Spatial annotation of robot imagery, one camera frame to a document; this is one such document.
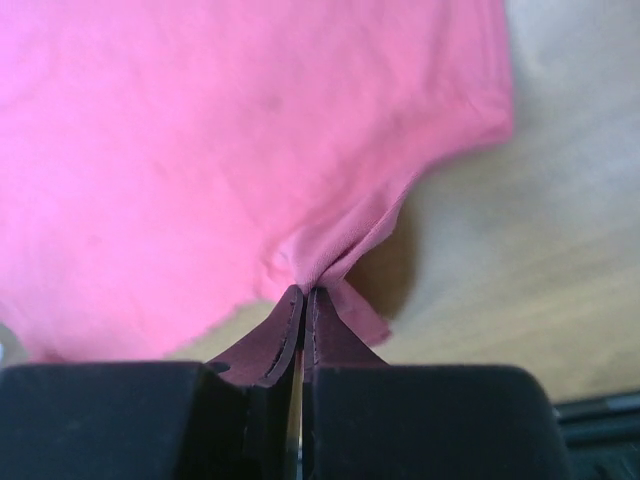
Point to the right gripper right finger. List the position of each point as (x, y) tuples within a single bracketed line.
[(366, 419)]

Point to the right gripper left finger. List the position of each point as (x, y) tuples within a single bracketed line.
[(229, 418)]

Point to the red t-shirt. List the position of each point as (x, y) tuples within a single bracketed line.
[(165, 162)]

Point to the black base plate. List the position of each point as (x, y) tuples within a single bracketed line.
[(602, 436)]

